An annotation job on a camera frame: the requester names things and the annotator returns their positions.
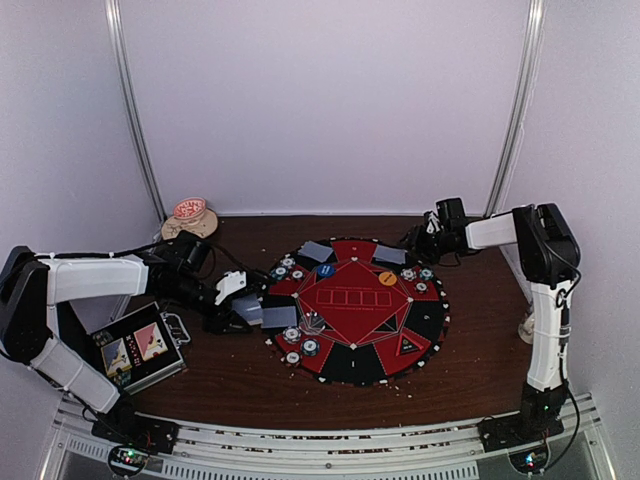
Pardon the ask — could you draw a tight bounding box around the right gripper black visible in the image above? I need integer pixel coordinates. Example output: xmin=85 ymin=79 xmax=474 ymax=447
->
xmin=399 ymin=223 xmax=451 ymax=264

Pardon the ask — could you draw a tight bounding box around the blue playing card deck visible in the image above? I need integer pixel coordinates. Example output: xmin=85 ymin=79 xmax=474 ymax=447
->
xmin=231 ymin=294 xmax=263 ymax=326

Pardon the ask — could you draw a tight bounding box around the single green fifty chip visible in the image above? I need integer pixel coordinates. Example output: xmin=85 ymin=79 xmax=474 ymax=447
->
xmin=419 ymin=268 xmax=434 ymax=281

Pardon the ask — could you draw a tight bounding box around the dealt card sector three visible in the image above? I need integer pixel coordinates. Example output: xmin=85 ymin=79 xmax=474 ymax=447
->
xmin=261 ymin=306 xmax=298 ymax=329

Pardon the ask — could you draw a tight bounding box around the blue ten chips sector eight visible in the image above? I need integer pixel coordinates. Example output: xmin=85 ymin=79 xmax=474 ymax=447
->
xmin=401 ymin=268 xmax=417 ymax=282

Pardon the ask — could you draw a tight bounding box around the dealt card sector seven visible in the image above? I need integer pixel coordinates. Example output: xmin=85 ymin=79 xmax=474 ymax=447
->
xmin=373 ymin=244 xmax=406 ymax=265

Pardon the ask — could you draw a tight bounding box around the orange big blind button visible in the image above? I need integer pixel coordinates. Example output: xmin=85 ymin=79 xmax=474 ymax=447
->
xmin=378 ymin=271 xmax=398 ymax=286

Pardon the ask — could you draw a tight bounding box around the brown hundred chip sector two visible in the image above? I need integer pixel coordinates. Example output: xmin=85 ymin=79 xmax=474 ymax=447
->
xmin=284 ymin=351 xmax=301 ymax=367

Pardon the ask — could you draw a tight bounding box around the clear acrylic dealer button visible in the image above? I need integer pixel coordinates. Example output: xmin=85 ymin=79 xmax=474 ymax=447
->
xmin=299 ymin=311 xmax=326 ymax=336

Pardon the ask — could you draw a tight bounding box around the dealt card sector five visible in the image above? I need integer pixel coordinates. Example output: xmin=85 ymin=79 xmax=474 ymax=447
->
xmin=298 ymin=241 xmax=334 ymax=263

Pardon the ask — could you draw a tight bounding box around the blue small blind button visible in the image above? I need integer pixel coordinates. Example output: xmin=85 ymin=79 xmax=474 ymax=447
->
xmin=316 ymin=264 xmax=335 ymax=278

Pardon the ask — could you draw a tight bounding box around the black triangle all-in marker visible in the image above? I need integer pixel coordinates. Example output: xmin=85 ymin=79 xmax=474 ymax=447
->
xmin=396 ymin=334 xmax=423 ymax=356

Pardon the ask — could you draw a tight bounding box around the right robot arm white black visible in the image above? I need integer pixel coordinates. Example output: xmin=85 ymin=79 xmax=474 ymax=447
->
xmin=400 ymin=198 xmax=581 ymax=451

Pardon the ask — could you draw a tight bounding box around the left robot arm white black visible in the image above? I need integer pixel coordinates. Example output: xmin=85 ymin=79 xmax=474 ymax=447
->
xmin=1 ymin=232 xmax=271 ymax=447

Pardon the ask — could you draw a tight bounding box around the aluminium poker case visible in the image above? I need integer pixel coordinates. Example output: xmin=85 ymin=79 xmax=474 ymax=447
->
xmin=91 ymin=302 xmax=191 ymax=395

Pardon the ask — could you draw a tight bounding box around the round wooden plate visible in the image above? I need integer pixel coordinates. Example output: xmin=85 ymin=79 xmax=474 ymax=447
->
xmin=160 ymin=209 xmax=219 ymax=240

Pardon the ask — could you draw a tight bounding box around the round red black poker mat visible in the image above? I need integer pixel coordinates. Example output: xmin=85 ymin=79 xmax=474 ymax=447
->
xmin=258 ymin=238 xmax=451 ymax=386

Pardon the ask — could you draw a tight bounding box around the red white patterned bowl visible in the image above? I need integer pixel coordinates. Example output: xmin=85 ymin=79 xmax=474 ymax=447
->
xmin=173 ymin=197 xmax=207 ymax=223

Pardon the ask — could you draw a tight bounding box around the cream ceramic mug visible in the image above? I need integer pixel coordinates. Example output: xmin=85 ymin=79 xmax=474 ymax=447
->
xmin=517 ymin=313 xmax=535 ymax=345

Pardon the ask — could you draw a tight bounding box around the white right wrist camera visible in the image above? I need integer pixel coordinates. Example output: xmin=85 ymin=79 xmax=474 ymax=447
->
xmin=424 ymin=210 xmax=442 ymax=235

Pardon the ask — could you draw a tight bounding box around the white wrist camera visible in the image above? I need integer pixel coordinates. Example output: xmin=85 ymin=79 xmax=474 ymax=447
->
xmin=424 ymin=210 xmax=442 ymax=235
xmin=214 ymin=271 xmax=247 ymax=306

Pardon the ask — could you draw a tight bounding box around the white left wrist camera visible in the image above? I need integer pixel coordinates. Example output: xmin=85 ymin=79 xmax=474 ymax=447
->
xmin=214 ymin=271 xmax=247 ymax=306

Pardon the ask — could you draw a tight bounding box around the right aluminium frame post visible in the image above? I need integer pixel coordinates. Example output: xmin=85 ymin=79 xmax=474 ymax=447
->
xmin=483 ymin=0 xmax=546 ymax=217

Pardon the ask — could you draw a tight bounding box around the aluminium frame post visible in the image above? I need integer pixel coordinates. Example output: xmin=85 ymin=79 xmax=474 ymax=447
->
xmin=105 ymin=0 xmax=167 ymax=223
xmin=483 ymin=0 xmax=546 ymax=217

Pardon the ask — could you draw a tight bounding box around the front aluminium rail base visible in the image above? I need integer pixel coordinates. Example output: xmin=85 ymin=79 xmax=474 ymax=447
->
xmin=36 ymin=395 xmax=622 ymax=479

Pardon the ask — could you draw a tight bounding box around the left aluminium frame post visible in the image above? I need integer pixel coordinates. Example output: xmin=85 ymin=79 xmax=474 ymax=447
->
xmin=105 ymin=0 xmax=167 ymax=223

